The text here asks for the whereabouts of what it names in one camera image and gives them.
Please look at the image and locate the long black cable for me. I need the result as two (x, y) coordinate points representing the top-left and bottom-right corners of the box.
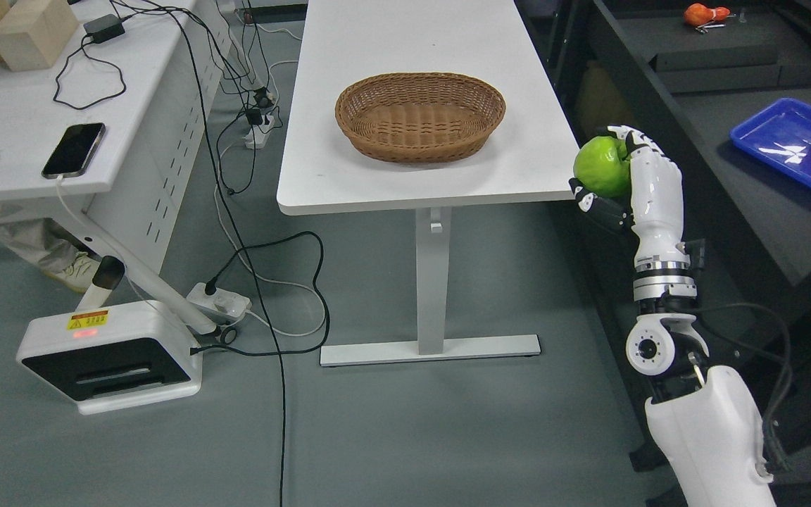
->
(117, 0), (287, 507)

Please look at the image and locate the black metal shelf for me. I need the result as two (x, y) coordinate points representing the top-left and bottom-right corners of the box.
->
(529, 1), (811, 497)

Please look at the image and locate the white standing desk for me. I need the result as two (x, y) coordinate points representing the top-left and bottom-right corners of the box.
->
(277, 1), (577, 367)

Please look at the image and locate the smartphone with charging cable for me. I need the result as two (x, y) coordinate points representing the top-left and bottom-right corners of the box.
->
(41, 123), (106, 180)

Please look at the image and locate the white floor power strip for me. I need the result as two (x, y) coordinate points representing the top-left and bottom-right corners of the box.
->
(186, 282), (251, 325)

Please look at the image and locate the orange toy on shelf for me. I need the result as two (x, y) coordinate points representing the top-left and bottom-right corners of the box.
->
(683, 3), (731, 33)

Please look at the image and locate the black power adapter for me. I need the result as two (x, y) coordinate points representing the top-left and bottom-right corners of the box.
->
(84, 13), (125, 43)

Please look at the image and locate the white far power strip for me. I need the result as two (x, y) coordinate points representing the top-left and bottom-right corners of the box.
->
(244, 113), (276, 150)

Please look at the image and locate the white robot base unit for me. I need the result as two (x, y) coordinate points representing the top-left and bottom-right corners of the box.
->
(16, 301), (202, 415)

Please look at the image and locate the brown wicker basket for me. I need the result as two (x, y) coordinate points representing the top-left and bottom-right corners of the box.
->
(334, 72), (506, 163)

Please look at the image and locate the green apple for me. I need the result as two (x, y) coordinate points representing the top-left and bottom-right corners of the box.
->
(573, 136), (631, 199)

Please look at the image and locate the blue plastic tray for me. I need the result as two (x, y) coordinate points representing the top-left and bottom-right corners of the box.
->
(729, 97), (811, 189)

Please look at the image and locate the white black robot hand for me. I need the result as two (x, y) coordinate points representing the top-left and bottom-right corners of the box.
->
(570, 125), (689, 264)

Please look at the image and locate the white side table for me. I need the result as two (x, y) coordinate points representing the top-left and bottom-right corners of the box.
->
(0, 1), (231, 336)

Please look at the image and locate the wooden block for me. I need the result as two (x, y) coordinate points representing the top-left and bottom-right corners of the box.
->
(0, 1), (80, 72)

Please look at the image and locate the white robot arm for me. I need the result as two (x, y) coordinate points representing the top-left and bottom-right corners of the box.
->
(627, 237), (775, 506)

